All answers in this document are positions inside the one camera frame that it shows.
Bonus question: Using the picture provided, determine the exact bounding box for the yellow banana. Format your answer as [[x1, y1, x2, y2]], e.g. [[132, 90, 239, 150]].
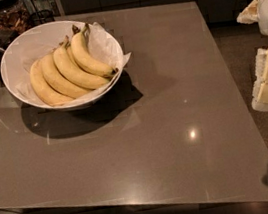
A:
[[29, 59, 73, 107], [40, 53, 90, 99], [70, 23, 117, 78], [53, 36, 109, 89]]

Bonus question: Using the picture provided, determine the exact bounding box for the white ceramic bowl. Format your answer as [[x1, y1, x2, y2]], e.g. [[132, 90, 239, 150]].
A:
[[0, 20, 129, 111]]

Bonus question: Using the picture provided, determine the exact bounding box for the white paper liner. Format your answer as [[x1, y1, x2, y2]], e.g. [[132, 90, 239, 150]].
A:
[[6, 16, 139, 115]]

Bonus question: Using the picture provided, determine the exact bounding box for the black wire basket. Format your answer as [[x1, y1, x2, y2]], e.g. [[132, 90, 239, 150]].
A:
[[30, 9, 54, 27]]

